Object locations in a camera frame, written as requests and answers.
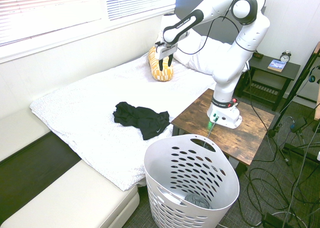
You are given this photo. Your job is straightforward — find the wooden furniture edge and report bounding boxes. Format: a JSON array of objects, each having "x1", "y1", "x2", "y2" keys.
[{"x1": 312, "y1": 41, "x2": 320, "y2": 121}]

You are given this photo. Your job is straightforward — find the white bed pillow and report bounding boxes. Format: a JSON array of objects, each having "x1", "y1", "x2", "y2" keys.
[{"x1": 172, "y1": 35, "x2": 235, "y2": 76}]

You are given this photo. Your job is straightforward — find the black bedside table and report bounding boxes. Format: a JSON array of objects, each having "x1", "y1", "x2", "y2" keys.
[{"x1": 236, "y1": 53, "x2": 301, "y2": 112}]

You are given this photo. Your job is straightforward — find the white bed duvet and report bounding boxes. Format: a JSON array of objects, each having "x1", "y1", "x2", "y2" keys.
[{"x1": 29, "y1": 52, "x2": 217, "y2": 192}]

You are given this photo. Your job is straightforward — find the black twin-bell alarm clock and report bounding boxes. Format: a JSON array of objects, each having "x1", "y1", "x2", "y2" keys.
[{"x1": 279, "y1": 50, "x2": 292, "y2": 63}]

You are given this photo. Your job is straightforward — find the black athletic shorts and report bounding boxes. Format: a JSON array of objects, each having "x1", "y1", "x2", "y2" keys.
[{"x1": 112, "y1": 101, "x2": 171, "y2": 141}]

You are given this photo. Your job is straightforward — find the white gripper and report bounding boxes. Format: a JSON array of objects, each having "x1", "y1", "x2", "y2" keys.
[{"x1": 154, "y1": 41, "x2": 179, "y2": 72}]

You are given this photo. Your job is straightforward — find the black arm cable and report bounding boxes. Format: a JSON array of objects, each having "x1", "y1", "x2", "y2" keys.
[{"x1": 177, "y1": 0, "x2": 276, "y2": 131}]

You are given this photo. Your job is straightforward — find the black power adapter box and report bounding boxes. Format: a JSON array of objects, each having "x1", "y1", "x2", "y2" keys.
[{"x1": 290, "y1": 117, "x2": 307, "y2": 132}]

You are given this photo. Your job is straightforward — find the grey cloth in basket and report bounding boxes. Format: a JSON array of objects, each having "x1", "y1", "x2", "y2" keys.
[{"x1": 184, "y1": 194, "x2": 213, "y2": 210}]

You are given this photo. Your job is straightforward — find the blue paperback book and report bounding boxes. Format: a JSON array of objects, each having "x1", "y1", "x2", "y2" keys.
[{"x1": 267, "y1": 59, "x2": 287, "y2": 73}]

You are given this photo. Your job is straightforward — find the white window blinds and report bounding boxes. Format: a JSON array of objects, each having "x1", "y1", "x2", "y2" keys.
[{"x1": 0, "y1": 0, "x2": 181, "y2": 48}]

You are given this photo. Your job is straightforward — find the dark grey headboard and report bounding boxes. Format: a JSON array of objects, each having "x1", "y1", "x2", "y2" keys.
[{"x1": 174, "y1": 0, "x2": 267, "y2": 45}]

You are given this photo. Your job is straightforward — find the white perforated laundry basket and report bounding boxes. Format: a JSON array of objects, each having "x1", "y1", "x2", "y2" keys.
[{"x1": 143, "y1": 134, "x2": 240, "y2": 228}]

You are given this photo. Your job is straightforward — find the tangled black floor cables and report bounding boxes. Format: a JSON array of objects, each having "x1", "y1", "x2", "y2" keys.
[{"x1": 237, "y1": 113, "x2": 320, "y2": 228}]

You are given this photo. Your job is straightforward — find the cream upholstered bench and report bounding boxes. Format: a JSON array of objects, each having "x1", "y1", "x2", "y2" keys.
[{"x1": 0, "y1": 107, "x2": 140, "y2": 228}]

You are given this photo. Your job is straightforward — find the yellow white patterned pillow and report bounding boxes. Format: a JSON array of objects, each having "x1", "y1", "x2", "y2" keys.
[{"x1": 148, "y1": 45, "x2": 175, "y2": 82}]

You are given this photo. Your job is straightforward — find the black camera tripod stand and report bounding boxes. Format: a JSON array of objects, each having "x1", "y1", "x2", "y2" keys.
[{"x1": 267, "y1": 42, "x2": 320, "y2": 164}]

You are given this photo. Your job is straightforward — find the rustic wooden robot table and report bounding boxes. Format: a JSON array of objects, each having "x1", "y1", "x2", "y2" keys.
[{"x1": 171, "y1": 88, "x2": 276, "y2": 178}]

